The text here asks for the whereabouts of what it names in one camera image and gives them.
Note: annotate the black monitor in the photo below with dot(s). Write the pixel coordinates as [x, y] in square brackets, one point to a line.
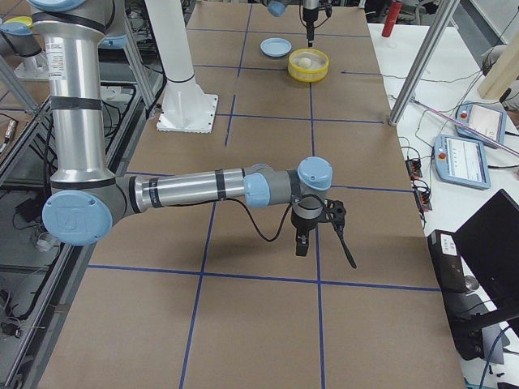
[488, 243]

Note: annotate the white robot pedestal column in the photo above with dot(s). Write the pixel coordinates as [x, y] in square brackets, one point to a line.
[185, 106]

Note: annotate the background robot arm joint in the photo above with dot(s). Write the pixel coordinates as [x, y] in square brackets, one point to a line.
[18, 40]

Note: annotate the teach pendant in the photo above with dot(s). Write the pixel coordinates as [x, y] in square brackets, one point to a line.
[487, 120]
[461, 161]

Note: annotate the white steamed bun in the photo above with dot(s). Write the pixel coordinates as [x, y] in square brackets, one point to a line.
[304, 62]

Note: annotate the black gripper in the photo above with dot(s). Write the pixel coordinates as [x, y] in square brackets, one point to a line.
[302, 224]
[310, 17]

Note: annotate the near teach pendant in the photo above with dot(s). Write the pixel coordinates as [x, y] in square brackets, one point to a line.
[461, 161]

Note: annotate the black desktop computer box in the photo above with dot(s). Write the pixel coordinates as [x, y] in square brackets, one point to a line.
[450, 263]

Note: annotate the light blue plate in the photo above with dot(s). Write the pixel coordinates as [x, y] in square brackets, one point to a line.
[275, 47]

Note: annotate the red bottle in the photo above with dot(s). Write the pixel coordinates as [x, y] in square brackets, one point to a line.
[391, 18]

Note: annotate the brown paper table cover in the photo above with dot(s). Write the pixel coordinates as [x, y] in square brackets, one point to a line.
[214, 297]

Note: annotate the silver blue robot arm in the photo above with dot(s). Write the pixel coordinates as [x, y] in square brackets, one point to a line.
[87, 199]
[278, 7]

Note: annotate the far teach pendant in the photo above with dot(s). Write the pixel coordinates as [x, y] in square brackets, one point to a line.
[487, 120]

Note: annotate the yellow round steamer basket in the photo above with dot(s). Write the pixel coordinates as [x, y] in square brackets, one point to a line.
[317, 71]

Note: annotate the orange connector block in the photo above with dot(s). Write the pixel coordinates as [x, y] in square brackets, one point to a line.
[413, 164]
[422, 195]

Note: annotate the lower orange connector block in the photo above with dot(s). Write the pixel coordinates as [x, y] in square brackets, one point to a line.
[422, 195]

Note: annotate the aluminium frame post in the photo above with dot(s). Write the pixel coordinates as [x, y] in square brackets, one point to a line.
[431, 40]

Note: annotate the upper orange connector block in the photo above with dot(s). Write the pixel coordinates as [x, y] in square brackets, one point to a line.
[413, 164]

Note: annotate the wooden beam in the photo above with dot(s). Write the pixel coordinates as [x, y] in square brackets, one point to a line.
[500, 70]

